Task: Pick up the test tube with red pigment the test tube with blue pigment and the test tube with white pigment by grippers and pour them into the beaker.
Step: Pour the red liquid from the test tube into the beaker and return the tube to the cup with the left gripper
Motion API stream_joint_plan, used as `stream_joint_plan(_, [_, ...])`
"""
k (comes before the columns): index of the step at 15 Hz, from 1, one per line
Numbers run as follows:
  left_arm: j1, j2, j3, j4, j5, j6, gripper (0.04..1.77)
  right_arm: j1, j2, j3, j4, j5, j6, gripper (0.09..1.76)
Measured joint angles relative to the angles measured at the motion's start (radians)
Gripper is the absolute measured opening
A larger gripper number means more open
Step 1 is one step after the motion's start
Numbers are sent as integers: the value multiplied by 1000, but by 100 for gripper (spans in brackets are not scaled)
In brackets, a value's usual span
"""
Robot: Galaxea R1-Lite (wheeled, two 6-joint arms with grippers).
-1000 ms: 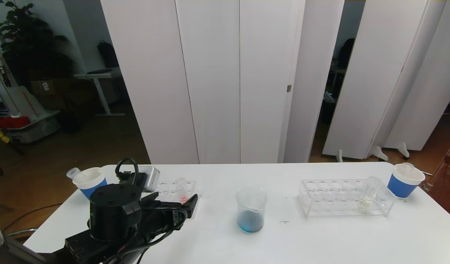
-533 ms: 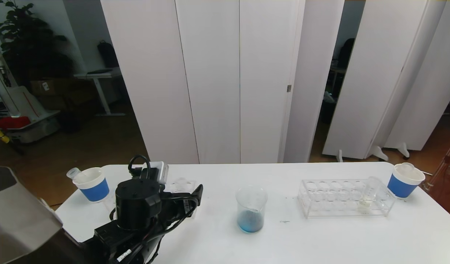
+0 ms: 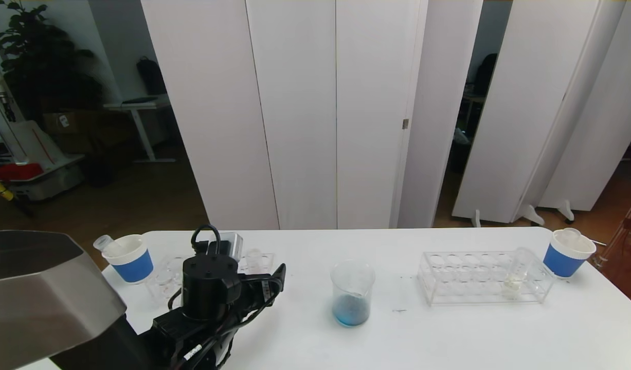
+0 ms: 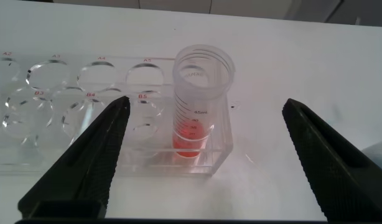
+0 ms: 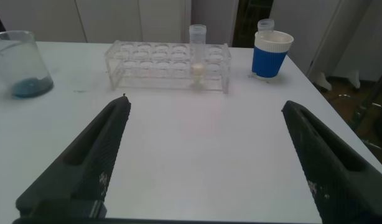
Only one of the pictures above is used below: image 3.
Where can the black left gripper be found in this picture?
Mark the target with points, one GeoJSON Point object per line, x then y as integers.
{"type": "Point", "coordinates": [264, 291]}

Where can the blue liquid test tube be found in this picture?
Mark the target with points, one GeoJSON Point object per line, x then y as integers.
{"type": "Point", "coordinates": [104, 242]}

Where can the clear plastic test tube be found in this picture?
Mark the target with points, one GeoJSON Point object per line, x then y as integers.
{"type": "Point", "coordinates": [568, 235]}

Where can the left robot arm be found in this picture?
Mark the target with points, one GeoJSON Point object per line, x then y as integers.
{"type": "Point", "coordinates": [210, 288]}

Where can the red liquid test tube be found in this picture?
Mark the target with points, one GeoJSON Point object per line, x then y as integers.
{"type": "Point", "coordinates": [253, 257]}

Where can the clear glass beaker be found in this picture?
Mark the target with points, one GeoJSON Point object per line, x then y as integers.
{"type": "Point", "coordinates": [351, 311]}

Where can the clear acrylic test tube rack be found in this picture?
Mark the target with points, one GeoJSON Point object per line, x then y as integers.
{"type": "Point", "coordinates": [163, 280]}
{"type": "Point", "coordinates": [474, 289]}

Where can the yellow liquid test tube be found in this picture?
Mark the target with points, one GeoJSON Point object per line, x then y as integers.
{"type": "Point", "coordinates": [511, 288]}

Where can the white blue paper cup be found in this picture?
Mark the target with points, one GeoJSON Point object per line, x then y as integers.
{"type": "Point", "coordinates": [562, 262]}
{"type": "Point", "coordinates": [135, 267]}

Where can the white partition panel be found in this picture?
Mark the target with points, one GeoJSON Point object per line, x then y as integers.
{"type": "Point", "coordinates": [521, 103]}
{"type": "Point", "coordinates": [608, 128]}
{"type": "Point", "coordinates": [294, 103]}

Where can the white office desk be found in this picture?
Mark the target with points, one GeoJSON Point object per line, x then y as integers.
{"type": "Point", "coordinates": [138, 106]}

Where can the black laptop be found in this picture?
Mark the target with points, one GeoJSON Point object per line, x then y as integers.
{"type": "Point", "coordinates": [140, 100]}

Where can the black backpack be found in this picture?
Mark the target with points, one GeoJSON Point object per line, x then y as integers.
{"type": "Point", "coordinates": [150, 77]}

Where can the brown cardboard box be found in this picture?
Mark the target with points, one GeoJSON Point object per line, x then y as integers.
{"type": "Point", "coordinates": [73, 122]}

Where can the white machine with base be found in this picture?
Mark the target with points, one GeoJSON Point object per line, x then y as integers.
{"type": "Point", "coordinates": [32, 146]}

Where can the red plastic box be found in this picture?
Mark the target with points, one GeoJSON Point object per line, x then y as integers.
{"type": "Point", "coordinates": [17, 172]}

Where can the black chair backrest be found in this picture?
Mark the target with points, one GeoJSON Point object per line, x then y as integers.
{"type": "Point", "coordinates": [485, 74]}

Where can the dark green potted plant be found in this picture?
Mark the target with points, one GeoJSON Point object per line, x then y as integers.
{"type": "Point", "coordinates": [37, 67]}

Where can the brown metal stand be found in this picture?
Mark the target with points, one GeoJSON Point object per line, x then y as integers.
{"type": "Point", "coordinates": [625, 223]}

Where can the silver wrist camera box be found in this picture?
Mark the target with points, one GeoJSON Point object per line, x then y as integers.
{"type": "Point", "coordinates": [232, 245]}

